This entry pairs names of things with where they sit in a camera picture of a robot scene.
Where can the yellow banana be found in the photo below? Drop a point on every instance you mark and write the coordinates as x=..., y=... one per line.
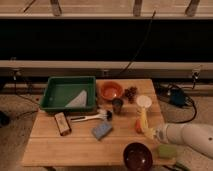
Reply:
x=147, y=131

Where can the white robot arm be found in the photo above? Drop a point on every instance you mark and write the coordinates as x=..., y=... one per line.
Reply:
x=199, y=137

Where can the dark metal cup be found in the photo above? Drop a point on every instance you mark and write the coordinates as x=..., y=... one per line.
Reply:
x=117, y=104

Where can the white paper cup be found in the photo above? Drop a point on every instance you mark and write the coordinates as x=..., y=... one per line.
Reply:
x=143, y=101

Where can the orange bowl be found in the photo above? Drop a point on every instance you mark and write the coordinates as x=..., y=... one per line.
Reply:
x=110, y=90

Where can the dark grape bunch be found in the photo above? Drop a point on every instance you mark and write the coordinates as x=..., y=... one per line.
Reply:
x=130, y=93

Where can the grey cloth in tray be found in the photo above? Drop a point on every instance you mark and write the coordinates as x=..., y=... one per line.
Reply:
x=79, y=101

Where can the wooden table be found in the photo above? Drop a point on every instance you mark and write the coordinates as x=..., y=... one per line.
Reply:
x=92, y=142

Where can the green plastic tray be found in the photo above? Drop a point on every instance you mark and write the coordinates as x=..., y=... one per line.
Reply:
x=61, y=90

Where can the blue sponge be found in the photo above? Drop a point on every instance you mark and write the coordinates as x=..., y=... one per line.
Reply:
x=101, y=130

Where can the orange carrot toy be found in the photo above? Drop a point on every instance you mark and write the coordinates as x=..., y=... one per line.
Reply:
x=137, y=127

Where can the brown rectangular box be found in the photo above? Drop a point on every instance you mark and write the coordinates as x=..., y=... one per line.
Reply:
x=62, y=124

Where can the black power adapter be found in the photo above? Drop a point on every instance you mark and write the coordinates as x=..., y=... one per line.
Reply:
x=177, y=97

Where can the dark red bowl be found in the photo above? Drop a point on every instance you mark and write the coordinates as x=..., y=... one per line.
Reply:
x=137, y=157

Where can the green sponge block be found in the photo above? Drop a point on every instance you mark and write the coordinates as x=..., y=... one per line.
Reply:
x=167, y=151

